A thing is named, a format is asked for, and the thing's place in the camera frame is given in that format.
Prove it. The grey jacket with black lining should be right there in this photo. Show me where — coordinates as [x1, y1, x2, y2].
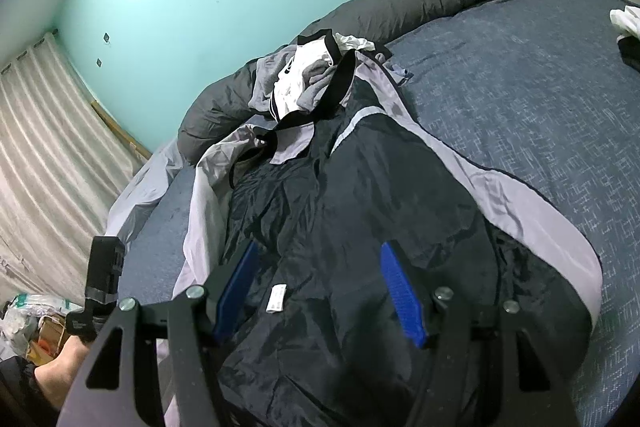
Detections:
[172, 49, 603, 427]

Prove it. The beige striped curtain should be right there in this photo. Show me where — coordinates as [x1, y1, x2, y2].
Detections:
[0, 32, 151, 303]

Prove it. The light grey sheet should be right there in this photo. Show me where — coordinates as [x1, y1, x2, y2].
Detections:
[105, 139, 188, 253]

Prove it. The light blue shirt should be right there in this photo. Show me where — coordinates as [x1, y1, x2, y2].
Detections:
[387, 63, 416, 85]

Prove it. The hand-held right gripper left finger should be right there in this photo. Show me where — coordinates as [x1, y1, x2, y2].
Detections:
[56, 239, 261, 427]

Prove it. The pile of unfolded clothes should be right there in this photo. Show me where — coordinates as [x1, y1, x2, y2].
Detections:
[247, 34, 393, 132]

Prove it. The wooden strip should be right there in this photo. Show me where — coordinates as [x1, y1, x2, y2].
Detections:
[91, 102, 154, 159]

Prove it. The folded white t-shirt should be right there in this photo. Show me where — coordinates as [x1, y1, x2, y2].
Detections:
[609, 5, 640, 40]

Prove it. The crumpled white shirt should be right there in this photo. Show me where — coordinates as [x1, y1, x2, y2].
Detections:
[334, 32, 376, 54]

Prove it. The cardboard box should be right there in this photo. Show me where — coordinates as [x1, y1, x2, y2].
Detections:
[27, 316, 70, 367]

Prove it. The folded black garment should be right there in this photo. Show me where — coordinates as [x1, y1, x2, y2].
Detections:
[617, 36, 640, 72]

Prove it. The grey sweatshirt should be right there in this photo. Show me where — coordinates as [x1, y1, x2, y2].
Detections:
[295, 62, 346, 112]

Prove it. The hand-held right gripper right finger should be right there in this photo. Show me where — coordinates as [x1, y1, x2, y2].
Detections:
[380, 242, 581, 427]

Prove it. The bed with blue sheet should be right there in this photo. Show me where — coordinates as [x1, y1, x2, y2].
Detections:
[120, 0, 640, 427]

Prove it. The person's left hand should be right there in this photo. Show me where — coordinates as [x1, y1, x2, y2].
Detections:
[34, 336, 93, 409]

